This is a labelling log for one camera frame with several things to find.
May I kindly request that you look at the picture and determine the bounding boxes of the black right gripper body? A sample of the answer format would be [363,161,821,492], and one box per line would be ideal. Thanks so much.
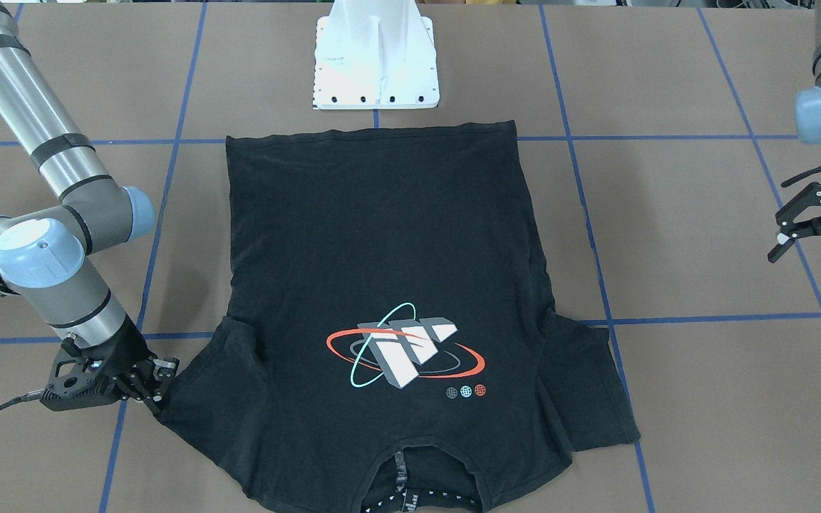
[61,317,151,385]

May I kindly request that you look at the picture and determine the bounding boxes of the black graphic t-shirt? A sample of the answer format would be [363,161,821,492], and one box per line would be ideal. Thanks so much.
[158,121,641,512]

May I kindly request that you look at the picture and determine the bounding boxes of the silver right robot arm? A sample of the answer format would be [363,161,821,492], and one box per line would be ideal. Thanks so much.
[0,2,180,416]

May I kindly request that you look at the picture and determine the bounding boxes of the brown table mat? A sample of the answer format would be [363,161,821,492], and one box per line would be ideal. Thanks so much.
[14,1,821,512]

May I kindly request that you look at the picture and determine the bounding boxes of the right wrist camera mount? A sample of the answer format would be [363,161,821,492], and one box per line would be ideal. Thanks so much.
[39,353,123,412]

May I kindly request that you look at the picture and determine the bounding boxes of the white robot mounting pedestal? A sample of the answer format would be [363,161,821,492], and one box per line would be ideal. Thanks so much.
[312,1,440,110]

